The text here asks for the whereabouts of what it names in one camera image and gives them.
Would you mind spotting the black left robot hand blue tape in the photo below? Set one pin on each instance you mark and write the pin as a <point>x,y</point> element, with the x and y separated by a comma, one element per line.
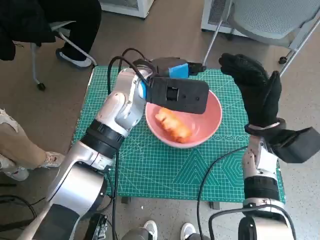
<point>165,66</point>

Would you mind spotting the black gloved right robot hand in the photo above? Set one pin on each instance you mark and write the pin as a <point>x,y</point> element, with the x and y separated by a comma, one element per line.
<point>260,95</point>

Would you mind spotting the pink bowl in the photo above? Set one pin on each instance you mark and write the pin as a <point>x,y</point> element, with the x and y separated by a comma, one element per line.
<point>210,125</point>

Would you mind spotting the braided rectangular toy bread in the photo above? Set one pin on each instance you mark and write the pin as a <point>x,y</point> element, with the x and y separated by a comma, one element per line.
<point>175,125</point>

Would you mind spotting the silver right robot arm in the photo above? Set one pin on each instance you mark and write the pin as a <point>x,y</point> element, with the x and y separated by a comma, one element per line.
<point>262,185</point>

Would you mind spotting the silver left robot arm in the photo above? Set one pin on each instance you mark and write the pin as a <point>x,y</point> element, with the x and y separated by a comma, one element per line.
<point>82,170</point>

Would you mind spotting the white cabinet with perforated side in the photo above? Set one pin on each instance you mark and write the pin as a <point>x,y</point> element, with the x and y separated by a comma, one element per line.
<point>215,15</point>

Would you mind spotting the white cabinet with glass front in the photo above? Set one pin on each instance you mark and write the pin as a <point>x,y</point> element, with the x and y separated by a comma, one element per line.
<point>122,6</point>

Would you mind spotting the grey mesh office chair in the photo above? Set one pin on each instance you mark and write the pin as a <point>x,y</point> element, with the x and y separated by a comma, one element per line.
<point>262,17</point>

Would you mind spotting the green cutting mat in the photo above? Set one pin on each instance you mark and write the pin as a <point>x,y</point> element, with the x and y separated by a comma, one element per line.
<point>162,170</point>

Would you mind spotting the person in black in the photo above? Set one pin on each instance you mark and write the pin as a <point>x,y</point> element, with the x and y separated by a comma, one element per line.
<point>30,17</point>

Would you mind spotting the white shoe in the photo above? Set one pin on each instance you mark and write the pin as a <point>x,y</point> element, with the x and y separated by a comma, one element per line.
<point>150,228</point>
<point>188,230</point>

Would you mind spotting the person in beige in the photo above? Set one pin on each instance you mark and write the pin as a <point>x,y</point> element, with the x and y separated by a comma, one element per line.
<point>15,145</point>

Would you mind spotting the black electronic device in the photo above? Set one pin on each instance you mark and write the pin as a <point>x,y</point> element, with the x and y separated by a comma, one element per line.
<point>98,225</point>

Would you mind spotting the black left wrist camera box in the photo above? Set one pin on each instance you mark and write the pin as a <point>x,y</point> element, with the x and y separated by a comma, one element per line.
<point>180,95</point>

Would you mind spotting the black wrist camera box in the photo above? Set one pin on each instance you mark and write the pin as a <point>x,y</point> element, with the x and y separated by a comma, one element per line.
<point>297,145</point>
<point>180,95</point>

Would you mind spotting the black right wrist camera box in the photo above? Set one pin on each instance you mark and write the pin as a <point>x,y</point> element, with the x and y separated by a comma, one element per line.
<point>297,145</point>

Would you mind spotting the grey metal frame chair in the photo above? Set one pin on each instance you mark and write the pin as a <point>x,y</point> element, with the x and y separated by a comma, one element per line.
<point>61,26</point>

